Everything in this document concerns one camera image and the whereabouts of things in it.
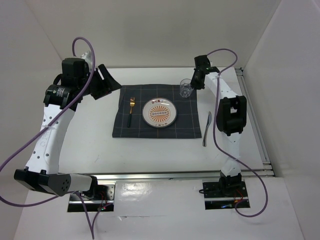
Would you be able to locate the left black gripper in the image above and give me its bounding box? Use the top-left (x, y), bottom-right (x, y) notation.
top-left (77, 63), bottom-right (122, 100)

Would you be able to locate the clear wine glass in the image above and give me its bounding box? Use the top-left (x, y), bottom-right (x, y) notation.
top-left (179, 78), bottom-right (194, 98)

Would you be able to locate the gold fork green handle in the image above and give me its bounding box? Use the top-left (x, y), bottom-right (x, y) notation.
top-left (126, 97), bottom-right (136, 128)

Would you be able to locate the dark checked cloth placemat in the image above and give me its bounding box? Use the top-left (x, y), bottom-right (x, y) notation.
top-left (112, 84), bottom-right (202, 139)

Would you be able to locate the silver table knife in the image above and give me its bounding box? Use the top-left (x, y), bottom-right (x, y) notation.
top-left (202, 111), bottom-right (213, 147)

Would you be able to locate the white orange patterned plate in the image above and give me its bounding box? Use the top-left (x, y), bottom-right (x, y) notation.
top-left (141, 97), bottom-right (178, 128)

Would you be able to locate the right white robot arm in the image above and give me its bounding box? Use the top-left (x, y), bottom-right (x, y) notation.
top-left (191, 55), bottom-right (247, 196)

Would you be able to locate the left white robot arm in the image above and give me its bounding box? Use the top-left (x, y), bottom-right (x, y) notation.
top-left (14, 51), bottom-right (121, 200)

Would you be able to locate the aluminium frame rail right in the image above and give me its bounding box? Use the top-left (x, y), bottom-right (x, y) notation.
top-left (234, 68), bottom-right (274, 175)

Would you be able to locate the aluminium frame rail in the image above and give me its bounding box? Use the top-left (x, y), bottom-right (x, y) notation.
top-left (234, 68), bottom-right (274, 175)
top-left (58, 170), bottom-right (273, 181)

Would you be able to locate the aluminium frame rail front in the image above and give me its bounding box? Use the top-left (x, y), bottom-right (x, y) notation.
top-left (58, 170), bottom-right (273, 181)

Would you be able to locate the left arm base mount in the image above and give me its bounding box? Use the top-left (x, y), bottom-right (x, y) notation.
top-left (67, 182), bottom-right (116, 213)

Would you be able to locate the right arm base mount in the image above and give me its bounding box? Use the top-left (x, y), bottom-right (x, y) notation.
top-left (198, 181), bottom-right (251, 210)

